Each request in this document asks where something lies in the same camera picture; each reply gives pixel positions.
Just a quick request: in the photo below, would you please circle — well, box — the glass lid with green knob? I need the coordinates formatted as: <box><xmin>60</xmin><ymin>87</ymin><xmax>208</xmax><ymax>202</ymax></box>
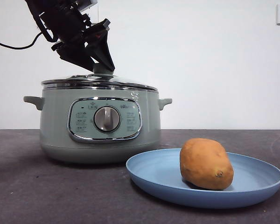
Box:
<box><xmin>41</xmin><ymin>64</ymin><xmax>158</xmax><ymax>91</ymax></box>

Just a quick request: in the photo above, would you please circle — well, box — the brown potato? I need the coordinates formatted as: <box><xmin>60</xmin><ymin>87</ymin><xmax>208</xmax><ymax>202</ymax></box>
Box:
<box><xmin>179</xmin><ymin>138</ymin><xmax>234</xmax><ymax>191</ymax></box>

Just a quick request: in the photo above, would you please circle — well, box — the pale green electric steamer pot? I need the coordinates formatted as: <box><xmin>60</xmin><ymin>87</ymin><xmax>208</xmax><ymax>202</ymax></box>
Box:
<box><xmin>23</xmin><ymin>90</ymin><xmax>173</xmax><ymax>164</ymax></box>

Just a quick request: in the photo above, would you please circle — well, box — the blue round plate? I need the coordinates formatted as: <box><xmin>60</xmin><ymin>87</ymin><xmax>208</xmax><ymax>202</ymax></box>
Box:
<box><xmin>125</xmin><ymin>148</ymin><xmax>280</xmax><ymax>209</ymax></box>

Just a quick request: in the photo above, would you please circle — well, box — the grey round control dial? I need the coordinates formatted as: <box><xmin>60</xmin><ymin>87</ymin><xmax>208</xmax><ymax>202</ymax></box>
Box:
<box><xmin>93</xmin><ymin>106</ymin><xmax>121</xmax><ymax>133</ymax></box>

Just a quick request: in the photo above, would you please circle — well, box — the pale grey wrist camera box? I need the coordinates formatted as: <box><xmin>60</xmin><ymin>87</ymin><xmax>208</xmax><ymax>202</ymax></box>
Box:
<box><xmin>76</xmin><ymin>0</ymin><xmax>98</xmax><ymax>11</ymax></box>

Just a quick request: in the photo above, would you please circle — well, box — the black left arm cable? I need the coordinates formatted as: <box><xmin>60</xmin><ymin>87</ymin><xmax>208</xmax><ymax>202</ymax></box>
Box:
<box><xmin>0</xmin><ymin>31</ymin><xmax>42</xmax><ymax>50</ymax></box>

